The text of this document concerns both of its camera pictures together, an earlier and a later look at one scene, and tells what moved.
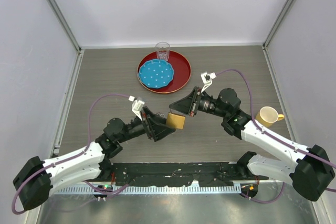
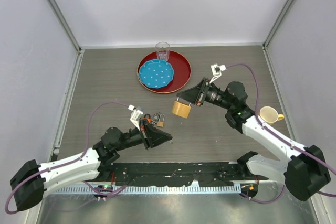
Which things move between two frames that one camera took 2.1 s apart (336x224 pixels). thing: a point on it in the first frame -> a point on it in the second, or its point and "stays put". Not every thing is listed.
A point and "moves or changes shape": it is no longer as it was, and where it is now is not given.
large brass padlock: (174, 120) moves or changes shape
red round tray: (181, 75) stays put
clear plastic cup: (163, 50) stays put
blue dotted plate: (156, 74) stays put
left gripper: (155, 131) -> (156, 137)
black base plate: (179, 174) stays put
